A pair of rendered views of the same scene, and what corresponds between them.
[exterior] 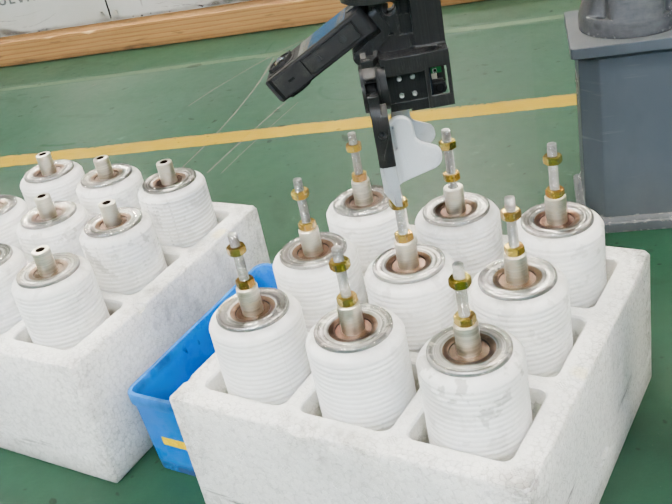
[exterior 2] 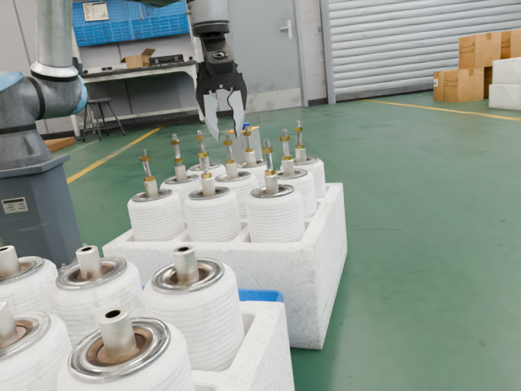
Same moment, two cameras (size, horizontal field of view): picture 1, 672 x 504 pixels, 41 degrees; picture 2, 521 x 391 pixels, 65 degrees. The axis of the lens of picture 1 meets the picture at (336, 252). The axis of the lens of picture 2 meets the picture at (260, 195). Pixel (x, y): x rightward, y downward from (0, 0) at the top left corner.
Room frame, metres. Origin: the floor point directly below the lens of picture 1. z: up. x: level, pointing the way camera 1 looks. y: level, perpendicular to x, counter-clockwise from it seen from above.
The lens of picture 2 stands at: (0.99, 0.74, 0.43)
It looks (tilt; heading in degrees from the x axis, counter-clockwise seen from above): 15 degrees down; 253
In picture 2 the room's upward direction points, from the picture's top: 7 degrees counter-clockwise
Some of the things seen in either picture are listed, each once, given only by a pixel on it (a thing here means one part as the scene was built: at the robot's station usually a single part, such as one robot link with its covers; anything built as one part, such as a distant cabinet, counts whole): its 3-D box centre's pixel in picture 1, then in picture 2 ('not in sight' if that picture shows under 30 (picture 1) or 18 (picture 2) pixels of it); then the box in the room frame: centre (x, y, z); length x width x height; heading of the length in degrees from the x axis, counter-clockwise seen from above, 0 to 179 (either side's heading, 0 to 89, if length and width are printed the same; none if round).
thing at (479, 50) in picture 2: not in sight; (478, 50); (-2.36, -2.56, 0.45); 0.30 x 0.24 x 0.30; 76
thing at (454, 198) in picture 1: (454, 199); (181, 173); (0.89, -0.14, 0.26); 0.02 x 0.02 x 0.03
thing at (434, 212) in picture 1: (456, 209); (181, 179); (0.89, -0.14, 0.25); 0.08 x 0.08 x 0.01
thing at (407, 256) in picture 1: (406, 253); (232, 171); (0.80, -0.07, 0.26); 0.02 x 0.02 x 0.03
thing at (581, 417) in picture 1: (429, 386); (243, 250); (0.80, -0.07, 0.09); 0.39 x 0.39 x 0.18; 54
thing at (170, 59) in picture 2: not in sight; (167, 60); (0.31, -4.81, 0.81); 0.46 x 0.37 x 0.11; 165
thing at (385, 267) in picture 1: (408, 264); (232, 177); (0.80, -0.07, 0.25); 0.08 x 0.08 x 0.01
